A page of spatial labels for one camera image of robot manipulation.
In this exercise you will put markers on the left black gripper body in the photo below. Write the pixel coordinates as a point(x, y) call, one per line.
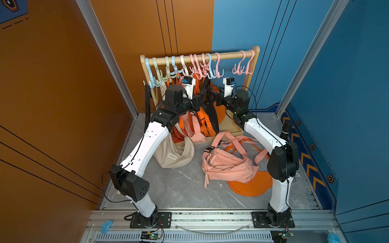
point(191, 105)

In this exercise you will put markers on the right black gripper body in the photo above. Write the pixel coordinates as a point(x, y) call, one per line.
point(229, 102)

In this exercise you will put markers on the orange crescent bag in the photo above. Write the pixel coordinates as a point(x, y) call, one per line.
point(220, 110)
point(261, 182)

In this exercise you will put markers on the black crescent bag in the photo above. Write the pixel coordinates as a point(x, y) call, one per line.
point(206, 92)

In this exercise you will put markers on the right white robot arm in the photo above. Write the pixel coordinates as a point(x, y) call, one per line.
point(283, 162)

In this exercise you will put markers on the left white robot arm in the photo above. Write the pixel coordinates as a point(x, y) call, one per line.
point(127, 177)

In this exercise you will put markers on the pink bag middle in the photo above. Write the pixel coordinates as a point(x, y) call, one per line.
point(192, 127)

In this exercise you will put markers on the pink hook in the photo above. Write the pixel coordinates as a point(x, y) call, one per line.
point(248, 71)
point(238, 69)

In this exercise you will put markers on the pink hook rightmost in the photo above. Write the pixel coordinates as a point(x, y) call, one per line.
point(248, 71)

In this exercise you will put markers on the light blue hook leftmost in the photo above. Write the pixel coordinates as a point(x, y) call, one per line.
point(152, 82)

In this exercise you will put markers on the beige crescent bag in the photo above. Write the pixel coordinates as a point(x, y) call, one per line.
point(170, 156)

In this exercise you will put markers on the wooden clothes rack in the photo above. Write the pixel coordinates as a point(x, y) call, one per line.
point(192, 65)

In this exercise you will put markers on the green circuit board left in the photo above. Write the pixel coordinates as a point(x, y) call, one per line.
point(150, 237)

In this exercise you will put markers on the circuit board right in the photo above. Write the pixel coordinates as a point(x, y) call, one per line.
point(281, 236)

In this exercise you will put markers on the blue sponge block left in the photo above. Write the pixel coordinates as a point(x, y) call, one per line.
point(106, 227)

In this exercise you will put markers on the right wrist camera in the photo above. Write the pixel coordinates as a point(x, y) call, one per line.
point(228, 86)

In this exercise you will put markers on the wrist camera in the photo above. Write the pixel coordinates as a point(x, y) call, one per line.
point(228, 86)
point(189, 84)

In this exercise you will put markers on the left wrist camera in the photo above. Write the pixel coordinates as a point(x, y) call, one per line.
point(189, 84)

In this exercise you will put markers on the black strap bag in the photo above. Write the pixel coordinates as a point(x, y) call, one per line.
point(147, 106)

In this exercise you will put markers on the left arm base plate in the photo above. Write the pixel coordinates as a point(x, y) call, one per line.
point(163, 219)

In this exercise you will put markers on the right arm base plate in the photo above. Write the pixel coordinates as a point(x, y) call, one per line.
point(272, 219)

